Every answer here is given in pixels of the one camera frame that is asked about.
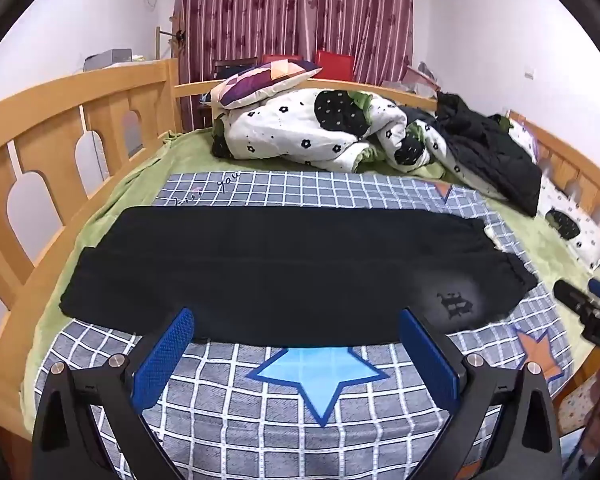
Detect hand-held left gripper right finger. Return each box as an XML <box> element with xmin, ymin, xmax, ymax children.
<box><xmin>397</xmin><ymin>307</ymin><xmax>566</xmax><ymax>480</ymax></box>

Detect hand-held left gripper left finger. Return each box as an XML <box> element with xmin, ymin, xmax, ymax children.
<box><xmin>30</xmin><ymin>306</ymin><xmax>201</xmax><ymax>480</ymax></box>

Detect black pants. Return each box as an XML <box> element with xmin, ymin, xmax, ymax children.
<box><xmin>59</xmin><ymin>205</ymin><xmax>538</xmax><ymax>348</ymax></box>

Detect white floral pillow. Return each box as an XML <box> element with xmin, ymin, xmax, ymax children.
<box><xmin>505</xmin><ymin>115</ymin><xmax>600</xmax><ymax>271</ymax></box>

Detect grey checked star blanket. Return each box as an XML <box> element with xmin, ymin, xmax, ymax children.
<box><xmin>32</xmin><ymin>170</ymin><xmax>576</xmax><ymax>480</ymax></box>

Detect black jacket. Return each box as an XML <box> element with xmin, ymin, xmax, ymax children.
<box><xmin>432</xmin><ymin>91</ymin><xmax>543</xmax><ymax>218</ymax></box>

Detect green bed sheet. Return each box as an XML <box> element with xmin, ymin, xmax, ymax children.
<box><xmin>20</xmin><ymin>127</ymin><xmax>600</xmax><ymax>411</ymax></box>

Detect white floral quilt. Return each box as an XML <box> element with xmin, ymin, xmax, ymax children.
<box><xmin>211</xmin><ymin>87</ymin><xmax>461</xmax><ymax>173</ymax></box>

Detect purple patterned pillow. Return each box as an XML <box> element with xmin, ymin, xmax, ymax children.
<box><xmin>202</xmin><ymin>60</ymin><xmax>323</xmax><ymax>110</ymax></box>

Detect dark wooden chair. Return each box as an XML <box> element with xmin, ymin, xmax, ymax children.
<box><xmin>212</xmin><ymin>57</ymin><xmax>259</xmax><ymax>79</ymax></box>

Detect grey box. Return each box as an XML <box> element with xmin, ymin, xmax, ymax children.
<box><xmin>84</xmin><ymin>48</ymin><xmax>133</xmax><ymax>72</ymax></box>

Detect wooden coat rack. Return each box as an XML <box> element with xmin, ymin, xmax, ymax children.
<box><xmin>155</xmin><ymin>10</ymin><xmax>187</xmax><ymax>62</ymax></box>

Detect maroon striped curtain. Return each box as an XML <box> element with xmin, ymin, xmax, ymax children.
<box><xmin>172</xmin><ymin>0</ymin><xmax>416</xmax><ymax>131</ymax></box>

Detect wooden bed frame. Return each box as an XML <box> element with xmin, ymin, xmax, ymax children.
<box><xmin>0</xmin><ymin>57</ymin><xmax>600</xmax><ymax>461</ymax></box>

